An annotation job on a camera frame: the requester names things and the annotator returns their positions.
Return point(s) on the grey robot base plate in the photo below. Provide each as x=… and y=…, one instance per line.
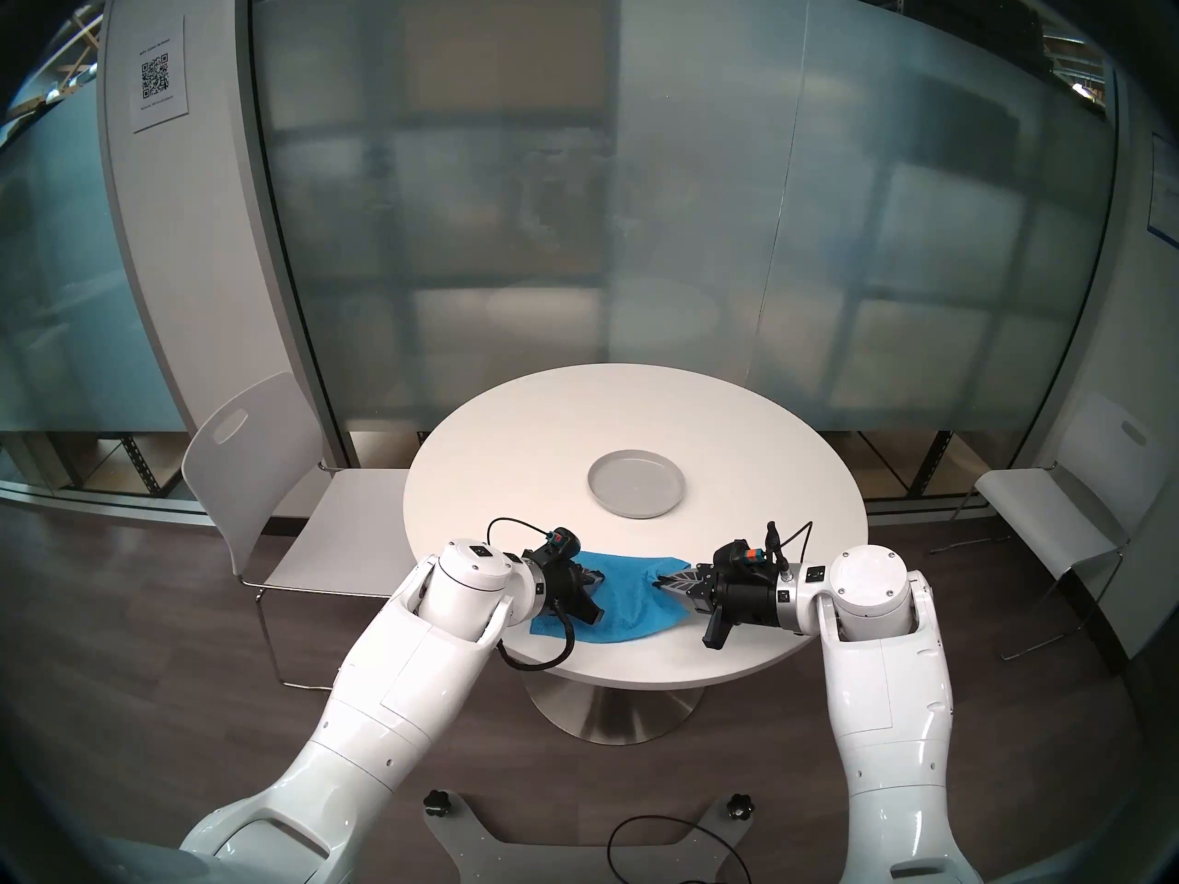
x=571, y=859

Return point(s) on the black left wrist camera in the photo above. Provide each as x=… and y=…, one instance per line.
x=564, y=543

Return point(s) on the black star knob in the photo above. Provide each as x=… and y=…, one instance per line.
x=437, y=802
x=739, y=807

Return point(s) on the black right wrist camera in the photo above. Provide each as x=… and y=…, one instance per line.
x=741, y=555

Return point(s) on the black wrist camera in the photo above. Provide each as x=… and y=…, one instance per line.
x=564, y=543
x=741, y=555

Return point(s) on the brushed steel table base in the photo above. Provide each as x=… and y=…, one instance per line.
x=612, y=712

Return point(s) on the white plastic chair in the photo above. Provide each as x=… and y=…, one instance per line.
x=253, y=449
x=1068, y=514

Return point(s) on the white QR code sign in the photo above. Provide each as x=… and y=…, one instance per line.
x=161, y=76

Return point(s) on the grey round plate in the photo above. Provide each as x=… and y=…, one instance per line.
x=636, y=483

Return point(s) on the black metal shelf frame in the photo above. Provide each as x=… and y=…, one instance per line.
x=932, y=468
x=132, y=468

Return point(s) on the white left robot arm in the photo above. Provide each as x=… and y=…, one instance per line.
x=396, y=689

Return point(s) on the blue cloth napkin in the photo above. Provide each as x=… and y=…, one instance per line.
x=631, y=606

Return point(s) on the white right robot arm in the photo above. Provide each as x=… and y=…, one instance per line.
x=884, y=707

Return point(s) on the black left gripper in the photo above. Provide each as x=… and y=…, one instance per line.
x=566, y=597

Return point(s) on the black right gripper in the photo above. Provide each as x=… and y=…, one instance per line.
x=746, y=601

